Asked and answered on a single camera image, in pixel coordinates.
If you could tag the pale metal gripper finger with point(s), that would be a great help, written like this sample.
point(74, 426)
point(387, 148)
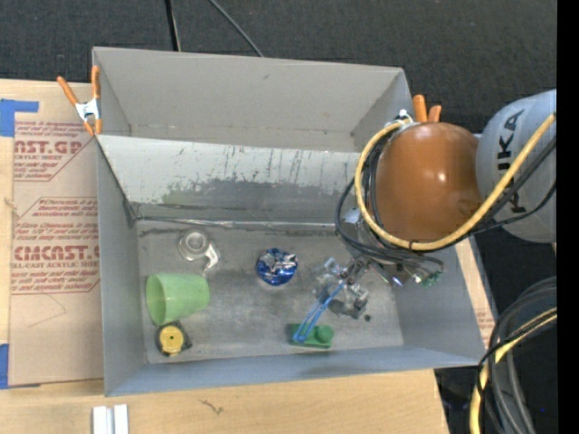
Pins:
point(326, 278)
point(357, 300)

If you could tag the shiny blue crumpled ball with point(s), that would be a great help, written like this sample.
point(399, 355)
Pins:
point(276, 267)

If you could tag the grey metal bin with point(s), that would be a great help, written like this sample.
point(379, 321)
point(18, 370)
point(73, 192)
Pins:
point(253, 183)

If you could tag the clear glass measuring cup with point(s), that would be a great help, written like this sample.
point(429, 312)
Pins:
point(195, 244)

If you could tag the light green plastic cup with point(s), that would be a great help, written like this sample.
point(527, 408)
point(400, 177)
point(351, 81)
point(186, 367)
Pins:
point(181, 296)

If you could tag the yellow and black tape measure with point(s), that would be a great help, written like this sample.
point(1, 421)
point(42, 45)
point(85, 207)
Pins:
point(171, 339)

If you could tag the brown cardboard board, red print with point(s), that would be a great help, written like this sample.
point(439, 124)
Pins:
point(54, 296)

